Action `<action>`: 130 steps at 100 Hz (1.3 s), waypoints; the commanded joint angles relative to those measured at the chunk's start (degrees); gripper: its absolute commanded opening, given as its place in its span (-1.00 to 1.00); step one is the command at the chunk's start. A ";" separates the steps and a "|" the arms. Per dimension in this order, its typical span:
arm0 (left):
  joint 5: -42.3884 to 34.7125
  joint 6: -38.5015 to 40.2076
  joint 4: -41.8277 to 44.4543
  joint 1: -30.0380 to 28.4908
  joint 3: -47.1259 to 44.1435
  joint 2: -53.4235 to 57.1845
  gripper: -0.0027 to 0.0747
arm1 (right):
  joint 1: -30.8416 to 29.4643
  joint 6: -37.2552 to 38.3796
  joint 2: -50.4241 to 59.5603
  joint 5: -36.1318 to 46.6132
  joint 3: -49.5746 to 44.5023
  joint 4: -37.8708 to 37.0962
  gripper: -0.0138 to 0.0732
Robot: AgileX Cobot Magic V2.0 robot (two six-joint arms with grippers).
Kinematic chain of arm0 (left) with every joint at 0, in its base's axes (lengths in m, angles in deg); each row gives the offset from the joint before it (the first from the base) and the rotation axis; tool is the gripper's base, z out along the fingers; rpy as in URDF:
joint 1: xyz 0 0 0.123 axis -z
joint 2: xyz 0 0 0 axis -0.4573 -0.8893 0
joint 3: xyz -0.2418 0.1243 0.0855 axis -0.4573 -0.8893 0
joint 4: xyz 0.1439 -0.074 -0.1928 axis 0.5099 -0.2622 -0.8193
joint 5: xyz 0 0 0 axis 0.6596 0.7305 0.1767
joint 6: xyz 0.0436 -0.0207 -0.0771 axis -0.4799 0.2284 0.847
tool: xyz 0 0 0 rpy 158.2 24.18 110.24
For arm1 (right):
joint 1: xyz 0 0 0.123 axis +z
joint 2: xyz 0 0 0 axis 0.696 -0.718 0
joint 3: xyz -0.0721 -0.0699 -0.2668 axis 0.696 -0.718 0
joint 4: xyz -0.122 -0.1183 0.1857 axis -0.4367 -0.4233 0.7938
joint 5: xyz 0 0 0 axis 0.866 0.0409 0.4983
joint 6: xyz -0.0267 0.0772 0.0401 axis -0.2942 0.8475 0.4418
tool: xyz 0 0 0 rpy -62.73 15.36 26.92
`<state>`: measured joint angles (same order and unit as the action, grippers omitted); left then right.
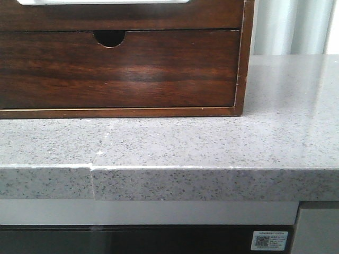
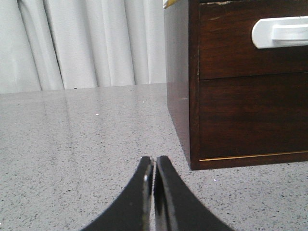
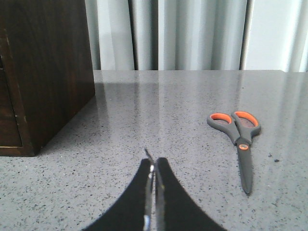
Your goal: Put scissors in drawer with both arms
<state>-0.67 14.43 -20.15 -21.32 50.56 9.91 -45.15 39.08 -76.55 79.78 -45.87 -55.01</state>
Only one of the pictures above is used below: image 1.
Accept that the wooden drawer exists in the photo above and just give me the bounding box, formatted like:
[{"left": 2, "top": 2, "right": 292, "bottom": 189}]
[
  {"left": 1, "top": 1, "right": 245, "bottom": 32},
  {"left": 1, "top": 30, "right": 240, "bottom": 109}
]

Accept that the white drawer handle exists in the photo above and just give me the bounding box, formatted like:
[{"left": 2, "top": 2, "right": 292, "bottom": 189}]
[{"left": 18, "top": 0, "right": 189, "bottom": 6}]

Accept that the dark wooden drawer cabinet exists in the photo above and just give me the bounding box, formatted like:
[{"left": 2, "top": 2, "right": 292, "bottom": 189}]
[{"left": 1, "top": 1, "right": 254, "bottom": 119}]

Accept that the white curtain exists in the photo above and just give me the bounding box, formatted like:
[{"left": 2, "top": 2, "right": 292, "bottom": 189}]
[{"left": 251, "top": 1, "right": 338, "bottom": 56}]

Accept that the white QR code sticker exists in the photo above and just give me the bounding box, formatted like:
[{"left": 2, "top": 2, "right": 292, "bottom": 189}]
[{"left": 251, "top": 231, "right": 289, "bottom": 251}]

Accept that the grey cabinet panel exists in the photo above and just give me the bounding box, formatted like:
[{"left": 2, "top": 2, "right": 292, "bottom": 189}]
[{"left": 291, "top": 202, "right": 338, "bottom": 253}]

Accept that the black oven front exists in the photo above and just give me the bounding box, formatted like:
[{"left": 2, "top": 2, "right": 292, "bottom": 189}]
[{"left": 1, "top": 225, "right": 294, "bottom": 253}]

